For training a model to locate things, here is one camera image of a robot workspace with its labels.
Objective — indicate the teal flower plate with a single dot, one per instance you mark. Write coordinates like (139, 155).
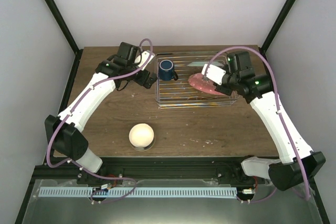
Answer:
(202, 63)

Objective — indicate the blue enamel mug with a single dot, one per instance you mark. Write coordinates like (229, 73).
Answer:
(166, 71)

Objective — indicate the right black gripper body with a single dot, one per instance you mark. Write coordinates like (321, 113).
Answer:
(224, 91)

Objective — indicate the pink dotted scalloped plate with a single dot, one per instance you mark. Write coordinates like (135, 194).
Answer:
(206, 86)

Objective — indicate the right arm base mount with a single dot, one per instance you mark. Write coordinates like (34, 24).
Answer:
(236, 176)

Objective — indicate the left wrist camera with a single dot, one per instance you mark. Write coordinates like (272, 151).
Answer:
(144, 59)

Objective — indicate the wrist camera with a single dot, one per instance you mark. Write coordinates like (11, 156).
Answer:
(144, 59)
(213, 73)

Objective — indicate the white upturned bowl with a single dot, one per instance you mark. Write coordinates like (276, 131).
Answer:
(141, 135)

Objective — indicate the black aluminium frame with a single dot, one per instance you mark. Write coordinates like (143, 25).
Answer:
(269, 39)

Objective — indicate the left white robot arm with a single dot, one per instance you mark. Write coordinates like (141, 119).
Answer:
(66, 143)

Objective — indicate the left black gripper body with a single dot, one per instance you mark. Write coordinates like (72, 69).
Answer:
(141, 81)

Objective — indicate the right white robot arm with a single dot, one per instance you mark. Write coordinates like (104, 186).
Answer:
(297, 162)

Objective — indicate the wire dish rack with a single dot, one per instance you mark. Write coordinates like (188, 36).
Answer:
(179, 94)

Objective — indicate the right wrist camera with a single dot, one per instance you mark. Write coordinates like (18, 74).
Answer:
(213, 73)

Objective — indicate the light blue slotted strip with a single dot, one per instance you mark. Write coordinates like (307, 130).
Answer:
(141, 192)

